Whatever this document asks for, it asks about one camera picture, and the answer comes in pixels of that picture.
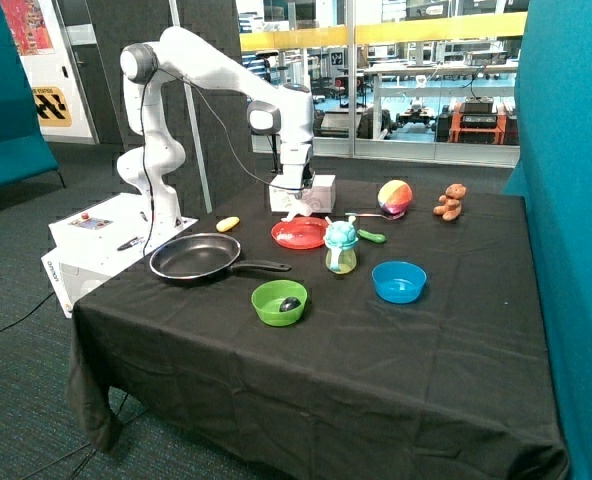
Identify white paper tissue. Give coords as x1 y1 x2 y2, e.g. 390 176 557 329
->
281 191 313 222

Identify black tablecloth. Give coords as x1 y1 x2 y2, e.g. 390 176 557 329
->
67 186 570 479

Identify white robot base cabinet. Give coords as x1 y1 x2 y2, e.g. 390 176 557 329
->
42 193 196 318

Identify turtle lid sippy cup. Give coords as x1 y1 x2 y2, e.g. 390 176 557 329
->
324 215 358 275

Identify black frying pan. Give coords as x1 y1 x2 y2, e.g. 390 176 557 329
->
149 233 292 281

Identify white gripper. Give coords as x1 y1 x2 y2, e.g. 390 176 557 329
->
271 143 315 191

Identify white lab workbench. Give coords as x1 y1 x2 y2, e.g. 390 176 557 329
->
365 60 518 142

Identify yellow black warning sign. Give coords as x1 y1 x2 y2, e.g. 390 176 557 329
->
32 86 72 128

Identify white patterned tissue box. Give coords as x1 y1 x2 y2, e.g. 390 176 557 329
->
268 174 336 214

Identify orange black equipment rack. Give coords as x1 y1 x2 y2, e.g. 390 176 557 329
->
448 97 507 145

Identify teal partition wall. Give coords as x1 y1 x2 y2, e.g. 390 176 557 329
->
505 1 592 479

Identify red plastic plate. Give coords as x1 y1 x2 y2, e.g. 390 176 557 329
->
271 217 328 250

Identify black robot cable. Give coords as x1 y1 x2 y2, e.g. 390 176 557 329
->
116 67 287 256

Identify blue plastic bowl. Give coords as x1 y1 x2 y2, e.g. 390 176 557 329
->
372 261 427 304

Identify dark plum toy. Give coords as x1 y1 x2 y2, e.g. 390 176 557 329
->
279 296 301 312

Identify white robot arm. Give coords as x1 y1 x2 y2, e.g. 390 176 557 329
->
117 26 314 230

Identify brown teddy bear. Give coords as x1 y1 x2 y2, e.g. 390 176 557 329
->
433 183 467 222

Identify red wall poster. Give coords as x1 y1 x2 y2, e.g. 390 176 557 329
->
0 0 55 56

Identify teal sofa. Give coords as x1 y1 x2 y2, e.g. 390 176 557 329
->
0 6 59 187

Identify multicolour soft ball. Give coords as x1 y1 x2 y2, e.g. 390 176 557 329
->
377 179 413 215

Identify green handled spoon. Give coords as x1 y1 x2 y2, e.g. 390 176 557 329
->
344 212 405 244

